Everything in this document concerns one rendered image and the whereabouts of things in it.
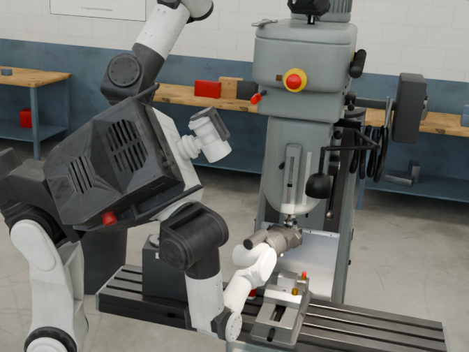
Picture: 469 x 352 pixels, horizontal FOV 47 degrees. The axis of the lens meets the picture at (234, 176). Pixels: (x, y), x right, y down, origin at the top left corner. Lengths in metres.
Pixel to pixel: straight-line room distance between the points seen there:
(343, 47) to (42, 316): 1.07
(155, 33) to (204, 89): 4.18
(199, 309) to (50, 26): 5.81
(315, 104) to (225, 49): 4.57
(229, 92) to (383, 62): 1.61
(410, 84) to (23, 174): 1.21
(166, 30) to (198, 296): 0.67
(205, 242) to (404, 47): 4.80
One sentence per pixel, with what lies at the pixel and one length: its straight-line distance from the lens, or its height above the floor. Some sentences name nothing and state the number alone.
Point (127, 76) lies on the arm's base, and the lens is 1.37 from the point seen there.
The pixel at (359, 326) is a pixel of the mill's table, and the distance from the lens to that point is 1.96.
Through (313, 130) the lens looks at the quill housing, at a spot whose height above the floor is 1.59.
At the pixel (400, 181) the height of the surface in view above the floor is 0.26.
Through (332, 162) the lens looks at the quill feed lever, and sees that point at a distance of 1.76.
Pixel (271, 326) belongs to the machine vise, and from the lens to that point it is 1.78.
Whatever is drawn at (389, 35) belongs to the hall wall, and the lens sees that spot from 5.87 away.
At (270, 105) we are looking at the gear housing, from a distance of 1.59.
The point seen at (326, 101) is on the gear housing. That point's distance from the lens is 1.56.
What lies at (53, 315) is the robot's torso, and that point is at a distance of 1.59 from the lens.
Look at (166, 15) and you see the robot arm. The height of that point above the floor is 1.90.
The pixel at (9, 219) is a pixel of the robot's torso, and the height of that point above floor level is 1.40.
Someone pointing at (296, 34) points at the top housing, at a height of 1.87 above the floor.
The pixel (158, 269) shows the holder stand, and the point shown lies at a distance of 1.96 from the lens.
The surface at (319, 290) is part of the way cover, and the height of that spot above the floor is 0.88.
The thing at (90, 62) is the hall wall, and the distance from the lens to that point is 6.72.
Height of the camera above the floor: 1.99
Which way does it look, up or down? 19 degrees down
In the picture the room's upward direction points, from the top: 4 degrees clockwise
